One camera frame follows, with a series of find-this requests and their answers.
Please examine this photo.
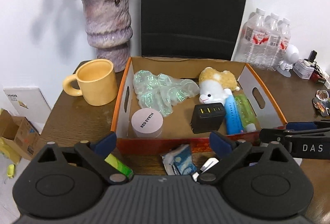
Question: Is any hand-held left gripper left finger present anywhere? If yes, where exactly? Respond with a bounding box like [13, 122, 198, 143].
[37, 132, 131, 184]

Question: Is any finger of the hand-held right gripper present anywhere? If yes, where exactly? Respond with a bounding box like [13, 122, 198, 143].
[259, 128, 330, 146]
[286, 121, 330, 130]

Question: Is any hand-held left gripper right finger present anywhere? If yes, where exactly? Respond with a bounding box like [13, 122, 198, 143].
[197, 131, 288, 184]

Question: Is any yellow-green packet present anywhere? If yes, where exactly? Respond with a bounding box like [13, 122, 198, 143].
[104, 153, 134, 179]

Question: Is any black multi-port charger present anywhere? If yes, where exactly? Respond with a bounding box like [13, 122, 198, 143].
[191, 102, 227, 134]

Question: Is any blue tube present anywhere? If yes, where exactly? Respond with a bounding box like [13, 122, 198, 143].
[224, 92, 245, 135]

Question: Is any green tube with white cap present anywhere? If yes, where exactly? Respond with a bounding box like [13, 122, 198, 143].
[234, 93, 258, 133]

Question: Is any blue painting print tissue pack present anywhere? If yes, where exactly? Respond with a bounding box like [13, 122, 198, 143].
[161, 144, 198, 176]

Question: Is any pink round jar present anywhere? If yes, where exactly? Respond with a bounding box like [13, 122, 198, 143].
[131, 108, 164, 138]

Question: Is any red cardboard box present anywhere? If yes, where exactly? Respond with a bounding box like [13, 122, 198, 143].
[111, 56, 288, 155]

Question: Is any white and tan plush alpaca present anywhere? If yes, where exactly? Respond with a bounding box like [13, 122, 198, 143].
[198, 67, 241, 104]

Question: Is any iridescent plastic bag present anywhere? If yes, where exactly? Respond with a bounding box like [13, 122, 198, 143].
[133, 70, 200, 117]

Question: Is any dark snack packet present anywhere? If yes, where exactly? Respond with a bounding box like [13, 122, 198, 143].
[312, 90, 330, 116]

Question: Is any dark red small box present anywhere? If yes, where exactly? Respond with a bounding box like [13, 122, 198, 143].
[311, 71, 328, 84]

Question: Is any small printed tin box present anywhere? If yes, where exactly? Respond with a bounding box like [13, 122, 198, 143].
[292, 59, 315, 79]

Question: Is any yellow mug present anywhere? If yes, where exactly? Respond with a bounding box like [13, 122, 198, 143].
[63, 59, 118, 106]

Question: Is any white robot figure speaker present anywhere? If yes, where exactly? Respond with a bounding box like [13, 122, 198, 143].
[277, 44, 300, 77]

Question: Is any brown cardboard carton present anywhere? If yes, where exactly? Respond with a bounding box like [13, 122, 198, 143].
[0, 109, 42, 161]

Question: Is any clear water bottle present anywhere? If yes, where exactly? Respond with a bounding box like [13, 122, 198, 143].
[260, 13, 281, 70]
[276, 18, 292, 59]
[241, 8, 266, 65]

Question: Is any white flat carton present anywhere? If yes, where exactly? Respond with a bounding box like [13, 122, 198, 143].
[3, 86, 52, 134]

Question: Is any purple ceramic vase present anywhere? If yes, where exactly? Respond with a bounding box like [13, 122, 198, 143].
[81, 0, 134, 73]

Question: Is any black paper bag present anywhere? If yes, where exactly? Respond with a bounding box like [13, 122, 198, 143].
[140, 0, 251, 61]

